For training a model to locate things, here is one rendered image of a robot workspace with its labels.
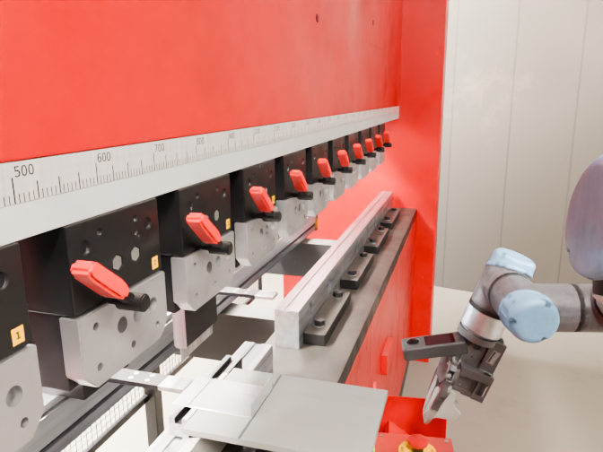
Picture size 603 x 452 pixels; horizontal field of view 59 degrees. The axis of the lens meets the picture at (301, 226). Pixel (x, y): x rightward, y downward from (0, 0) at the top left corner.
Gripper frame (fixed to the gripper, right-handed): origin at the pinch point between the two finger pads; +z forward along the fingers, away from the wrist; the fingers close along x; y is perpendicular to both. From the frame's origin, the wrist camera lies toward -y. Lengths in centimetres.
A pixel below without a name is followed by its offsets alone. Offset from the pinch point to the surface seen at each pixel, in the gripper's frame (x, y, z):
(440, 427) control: 14.0, 8.3, 9.1
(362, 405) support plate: -21.3, -15.0, -9.8
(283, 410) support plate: -24.3, -25.9, -5.8
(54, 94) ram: -51, -54, -44
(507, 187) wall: 300, 72, -22
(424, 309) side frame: 189, 31, 47
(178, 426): -28.5, -39.2, 0.5
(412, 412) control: 14.0, 1.5, 8.2
